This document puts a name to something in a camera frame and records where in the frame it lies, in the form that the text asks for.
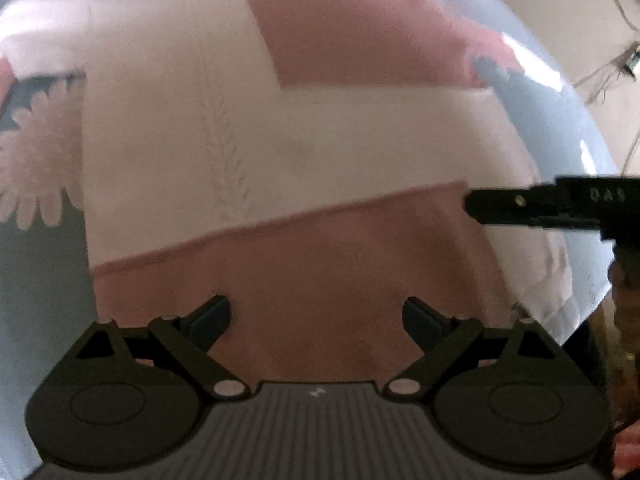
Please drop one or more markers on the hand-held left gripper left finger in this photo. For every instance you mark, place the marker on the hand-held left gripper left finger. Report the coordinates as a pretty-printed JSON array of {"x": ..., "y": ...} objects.
[{"x": 210, "y": 321}]

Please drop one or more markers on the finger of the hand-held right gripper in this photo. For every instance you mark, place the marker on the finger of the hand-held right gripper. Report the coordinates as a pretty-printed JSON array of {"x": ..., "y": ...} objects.
[
  {"x": 540, "y": 222},
  {"x": 500, "y": 202}
]

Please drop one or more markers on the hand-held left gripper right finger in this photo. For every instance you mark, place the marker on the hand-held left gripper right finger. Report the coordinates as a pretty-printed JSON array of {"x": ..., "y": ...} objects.
[{"x": 422, "y": 323}]

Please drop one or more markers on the pink and white sweater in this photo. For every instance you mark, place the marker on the pink and white sweater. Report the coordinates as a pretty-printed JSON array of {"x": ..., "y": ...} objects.
[{"x": 200, "y": 135}]

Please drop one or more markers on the person's right hand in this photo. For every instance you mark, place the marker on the person's right hand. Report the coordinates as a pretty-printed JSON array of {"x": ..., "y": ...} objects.
[{"x": 625, "y": 300}]

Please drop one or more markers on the blue floral bed sheet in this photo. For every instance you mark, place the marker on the blue floral bed sheet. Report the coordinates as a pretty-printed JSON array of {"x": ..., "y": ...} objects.
[{"x": 40, "y": 285}]

